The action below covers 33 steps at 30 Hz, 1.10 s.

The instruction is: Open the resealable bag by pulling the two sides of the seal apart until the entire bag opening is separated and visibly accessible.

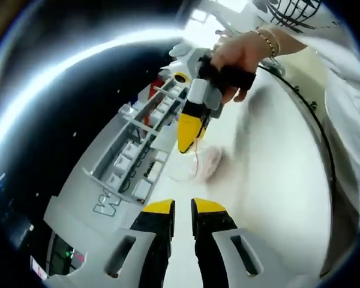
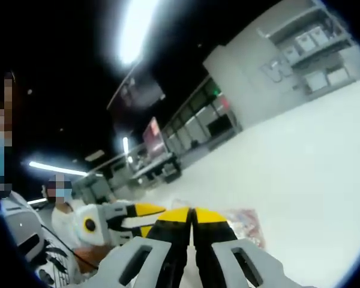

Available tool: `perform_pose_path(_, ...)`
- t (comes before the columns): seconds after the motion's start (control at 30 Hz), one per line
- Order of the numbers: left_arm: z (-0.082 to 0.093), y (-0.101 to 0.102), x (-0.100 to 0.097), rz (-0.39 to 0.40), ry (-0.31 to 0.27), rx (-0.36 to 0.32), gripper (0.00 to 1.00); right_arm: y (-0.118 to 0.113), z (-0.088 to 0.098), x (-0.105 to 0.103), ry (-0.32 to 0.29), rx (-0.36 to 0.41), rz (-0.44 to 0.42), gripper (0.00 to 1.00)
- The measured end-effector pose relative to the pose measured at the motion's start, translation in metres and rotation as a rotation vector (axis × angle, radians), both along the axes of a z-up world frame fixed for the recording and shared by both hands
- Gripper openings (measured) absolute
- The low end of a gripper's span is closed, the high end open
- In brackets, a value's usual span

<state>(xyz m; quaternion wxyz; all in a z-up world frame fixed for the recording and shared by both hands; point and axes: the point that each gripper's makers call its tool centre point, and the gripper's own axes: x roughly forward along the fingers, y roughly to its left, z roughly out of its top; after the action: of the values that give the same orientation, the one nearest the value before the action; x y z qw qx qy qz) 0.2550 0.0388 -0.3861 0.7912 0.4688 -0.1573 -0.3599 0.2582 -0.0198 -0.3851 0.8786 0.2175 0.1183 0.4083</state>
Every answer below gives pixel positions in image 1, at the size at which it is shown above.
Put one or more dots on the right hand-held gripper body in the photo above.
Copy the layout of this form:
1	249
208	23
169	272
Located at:
186	60

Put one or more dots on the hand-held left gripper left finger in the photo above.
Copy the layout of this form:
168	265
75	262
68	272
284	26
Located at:
129	258

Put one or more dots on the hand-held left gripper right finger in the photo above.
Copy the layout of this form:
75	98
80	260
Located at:
228	258

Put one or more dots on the clear resealable bag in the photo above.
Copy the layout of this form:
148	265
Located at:
210	165

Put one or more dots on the person's right hand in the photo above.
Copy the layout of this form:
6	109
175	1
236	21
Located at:
246	51

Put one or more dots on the grey metal shelf unit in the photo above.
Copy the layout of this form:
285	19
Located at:
144	127

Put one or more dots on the row of white storage boxes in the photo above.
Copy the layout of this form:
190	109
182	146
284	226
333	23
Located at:
123	163

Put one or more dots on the long ceiling light strip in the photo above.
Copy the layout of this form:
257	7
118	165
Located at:
78	60

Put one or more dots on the person's white printed shirt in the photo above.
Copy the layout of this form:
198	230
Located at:
348	105

